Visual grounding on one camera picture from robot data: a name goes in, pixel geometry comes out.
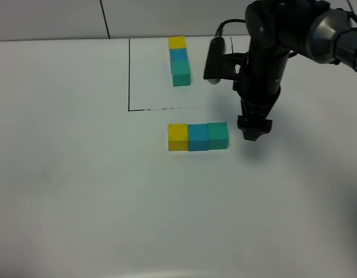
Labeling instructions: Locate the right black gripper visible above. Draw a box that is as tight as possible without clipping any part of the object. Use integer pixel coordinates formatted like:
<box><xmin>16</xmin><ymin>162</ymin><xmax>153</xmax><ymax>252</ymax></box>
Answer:
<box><xmin>237</xmin><ymin>52</ymin><xmax>289</xmax><ymax>141</ymax></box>

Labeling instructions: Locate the blue template block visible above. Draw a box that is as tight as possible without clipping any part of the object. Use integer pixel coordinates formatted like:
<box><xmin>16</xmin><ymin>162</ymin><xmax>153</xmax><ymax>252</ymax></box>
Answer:
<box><xmin>169</xmin><ymin>48</ymin><xmax>188</xmax><ymax>62</ymax></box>

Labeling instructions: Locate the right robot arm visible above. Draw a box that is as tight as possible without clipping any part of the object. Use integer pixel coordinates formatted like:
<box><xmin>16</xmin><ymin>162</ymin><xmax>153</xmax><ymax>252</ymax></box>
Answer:
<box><xmin>238</xmin><ymin>1</ymin><xmax>357</xmax><ymax>141</ymax></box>

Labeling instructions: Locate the yellow template block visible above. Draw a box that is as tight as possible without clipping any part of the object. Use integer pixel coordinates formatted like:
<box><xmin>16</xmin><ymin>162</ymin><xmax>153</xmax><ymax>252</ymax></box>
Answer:
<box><xmin>168</xmin><ymin>36</ymin><xmax>186</xmax><ymax>50</ymax></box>

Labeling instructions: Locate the green template block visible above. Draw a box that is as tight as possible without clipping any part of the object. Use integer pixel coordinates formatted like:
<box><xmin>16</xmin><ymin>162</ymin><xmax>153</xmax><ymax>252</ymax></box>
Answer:
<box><xmin>171</xmin><ymin>60</ymin><xmax>191</xmax><ymax>87</ymax></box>

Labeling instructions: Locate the right camera cable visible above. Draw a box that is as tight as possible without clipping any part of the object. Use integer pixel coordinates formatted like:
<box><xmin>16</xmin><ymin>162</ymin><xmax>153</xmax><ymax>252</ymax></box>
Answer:
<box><xmin>214</xmin><ymin>19</ymin><xmax>246</xmax><ymax>38</ymax></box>

